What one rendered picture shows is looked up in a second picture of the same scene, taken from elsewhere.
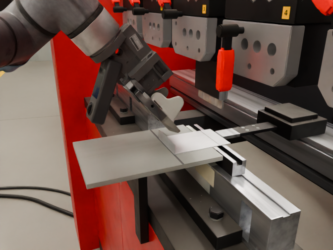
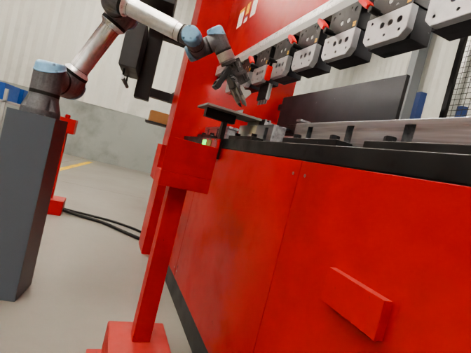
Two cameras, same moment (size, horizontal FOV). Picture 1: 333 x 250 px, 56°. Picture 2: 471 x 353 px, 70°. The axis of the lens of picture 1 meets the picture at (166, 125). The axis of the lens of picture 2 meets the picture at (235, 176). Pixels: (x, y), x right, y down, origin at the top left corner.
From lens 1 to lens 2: 1.12 m
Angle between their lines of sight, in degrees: 19
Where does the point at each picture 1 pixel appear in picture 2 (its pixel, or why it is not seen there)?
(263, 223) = (271, 129)
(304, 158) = not seen: hidden behind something
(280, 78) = (283, 70)
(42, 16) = (212, 43)
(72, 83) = (180, 124)
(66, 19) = (219, 46)
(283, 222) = (278, 129)
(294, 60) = (288, 65)
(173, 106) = (247, 92)
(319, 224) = not seen: hidden behind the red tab
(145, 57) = (240, 71)
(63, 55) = (181, 106)
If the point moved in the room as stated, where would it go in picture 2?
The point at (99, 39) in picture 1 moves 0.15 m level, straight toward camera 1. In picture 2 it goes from (227, 56) to (233, 46)
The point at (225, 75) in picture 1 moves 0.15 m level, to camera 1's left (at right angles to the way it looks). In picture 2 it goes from (268, 73) to (233, 65)
